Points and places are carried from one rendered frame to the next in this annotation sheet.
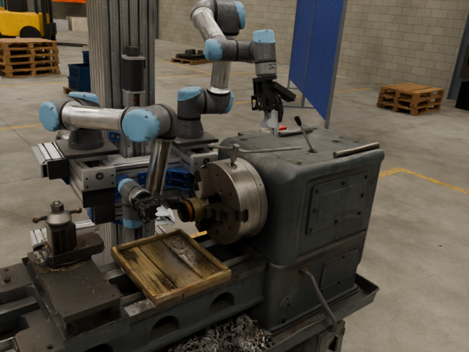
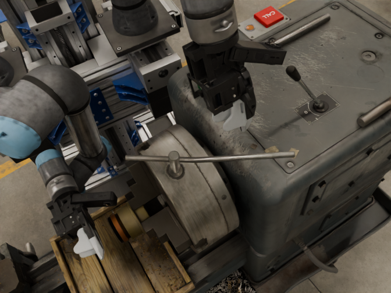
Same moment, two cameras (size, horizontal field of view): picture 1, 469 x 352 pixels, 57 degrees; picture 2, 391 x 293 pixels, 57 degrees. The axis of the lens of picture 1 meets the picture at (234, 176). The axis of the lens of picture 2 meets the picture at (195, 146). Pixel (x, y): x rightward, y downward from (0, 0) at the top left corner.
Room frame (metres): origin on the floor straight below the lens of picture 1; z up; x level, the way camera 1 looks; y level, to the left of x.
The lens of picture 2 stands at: (1.09, -0.15, 1.93)
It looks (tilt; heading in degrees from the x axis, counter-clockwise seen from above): 57 degrees down; 16
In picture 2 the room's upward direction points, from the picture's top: 11 degrees counter-clockwise
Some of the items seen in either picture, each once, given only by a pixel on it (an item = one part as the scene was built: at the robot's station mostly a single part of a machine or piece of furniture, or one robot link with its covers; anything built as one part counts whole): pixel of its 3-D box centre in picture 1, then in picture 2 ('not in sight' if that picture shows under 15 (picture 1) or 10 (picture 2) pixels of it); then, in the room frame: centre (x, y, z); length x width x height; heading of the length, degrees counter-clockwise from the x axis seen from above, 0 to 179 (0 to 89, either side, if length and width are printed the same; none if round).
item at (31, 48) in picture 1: (24, 56); not in sight; (9.84, 4.91, 0.36); 1.26 x 0.86 x 0.73; 143
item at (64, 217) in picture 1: (58, 215); not in sight; (1.18, 0.54, 1.13); 0.08 x 0.08 x 0.03
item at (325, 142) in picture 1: (296, 184); (295, 116); (1.76, -0.28, 1.06); 0.59 x 0.48 x 0.39; 129
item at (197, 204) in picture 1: (192, 209); (131, 220); (1.40, 0.14, 1.08); 0.09 x 0.09 x 0.09; 39
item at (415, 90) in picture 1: (410, 98); not in sight; (8.99, -3.53, 0.22); 1.25 x 0.86 x 0.44; 134
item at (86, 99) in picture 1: (83, 107); not in sight; (1.78, 0.66, 1.33); 0.13 x 0.12 x 0.14; 156
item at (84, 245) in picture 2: (163, 214); (85, 245); (1.32, 0.24, 1.09); 0.09 x 0.06 x 0.03; 39
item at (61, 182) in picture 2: (140, 197); (63, 189); (1.47, 0.35, 1.08); 0.08 x 0.05 x 0.08; 129
